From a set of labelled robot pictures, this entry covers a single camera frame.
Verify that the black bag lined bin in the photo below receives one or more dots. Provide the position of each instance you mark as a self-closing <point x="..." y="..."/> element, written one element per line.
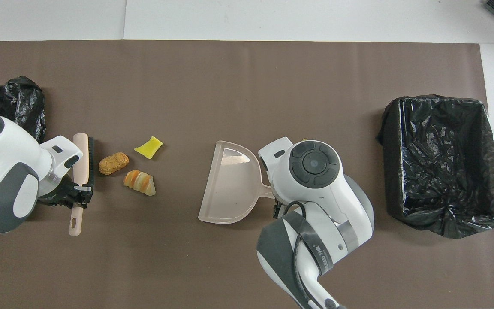
<point x="19" y="103"/>
<point x="465" y="193"/>

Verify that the brown toy bread roll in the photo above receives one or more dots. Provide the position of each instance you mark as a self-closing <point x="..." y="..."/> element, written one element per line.
<point x="114" y="163"/>

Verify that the brown paper table mat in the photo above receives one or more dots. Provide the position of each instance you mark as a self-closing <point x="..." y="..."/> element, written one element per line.
<point x="144" y="86"/>

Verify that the beige plastic dustpan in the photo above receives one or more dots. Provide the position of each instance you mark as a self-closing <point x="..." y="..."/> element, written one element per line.
<point x="230" y="189"/>

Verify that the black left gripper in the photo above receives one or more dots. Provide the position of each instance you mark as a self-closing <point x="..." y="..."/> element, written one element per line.
<point x="60" y="195"/>

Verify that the striped toy bread piece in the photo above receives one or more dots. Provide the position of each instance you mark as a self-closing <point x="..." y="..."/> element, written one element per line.
<point x="140" y="182"/>

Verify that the yellow sponge piece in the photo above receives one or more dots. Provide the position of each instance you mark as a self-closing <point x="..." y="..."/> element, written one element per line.
<point x="149" y="148"/>

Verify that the beige hand brush black bristles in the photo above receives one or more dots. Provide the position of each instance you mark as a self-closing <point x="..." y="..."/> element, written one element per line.
<point x="80" y="159"/>

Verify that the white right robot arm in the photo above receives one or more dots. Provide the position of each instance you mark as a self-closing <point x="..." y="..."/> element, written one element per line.
<point x="315" y="201"/>

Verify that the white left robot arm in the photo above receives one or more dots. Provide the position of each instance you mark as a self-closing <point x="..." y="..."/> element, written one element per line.
<point x="2" y="171"/>

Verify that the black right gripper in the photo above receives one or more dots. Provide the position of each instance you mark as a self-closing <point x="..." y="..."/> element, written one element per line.
<point x="278" y="209"/>

